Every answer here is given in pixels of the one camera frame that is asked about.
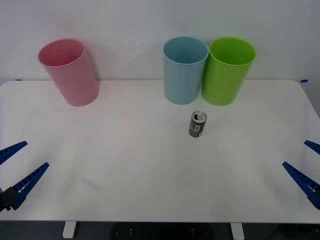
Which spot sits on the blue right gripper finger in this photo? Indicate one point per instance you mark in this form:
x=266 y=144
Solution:
x=313 y=145
x=303 y=181

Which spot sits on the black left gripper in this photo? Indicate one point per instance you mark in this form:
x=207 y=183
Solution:
x=2 y=200

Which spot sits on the dark grey drink can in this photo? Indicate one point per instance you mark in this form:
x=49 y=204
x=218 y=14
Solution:
x=197 y=126

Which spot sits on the white table leg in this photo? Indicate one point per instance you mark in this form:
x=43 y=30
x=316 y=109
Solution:
x=237 y=230
x=69 y=229

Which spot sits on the pink plastic waste bin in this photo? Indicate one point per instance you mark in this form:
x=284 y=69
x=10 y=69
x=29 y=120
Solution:
x=72 y=82

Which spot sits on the green plastic waste bin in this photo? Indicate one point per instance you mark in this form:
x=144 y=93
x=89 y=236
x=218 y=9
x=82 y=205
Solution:
x=225 y=82

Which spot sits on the pale blue plastic waste bin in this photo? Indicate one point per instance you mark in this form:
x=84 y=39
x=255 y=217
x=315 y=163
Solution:
x=181 y=82

